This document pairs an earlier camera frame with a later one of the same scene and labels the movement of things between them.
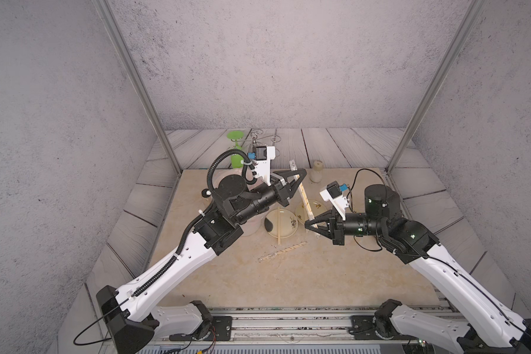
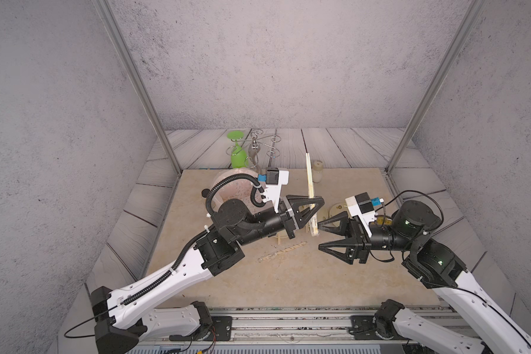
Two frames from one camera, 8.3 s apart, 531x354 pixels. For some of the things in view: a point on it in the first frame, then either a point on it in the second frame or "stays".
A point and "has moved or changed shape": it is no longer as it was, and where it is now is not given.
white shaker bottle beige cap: x=316 y=175 stays
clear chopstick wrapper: x=310 y=214 has moved or changed shape
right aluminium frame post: x=469 y=23 stays
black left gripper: x=285 y=194 -> x=293 y=221
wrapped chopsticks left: x=282 y=250 stays
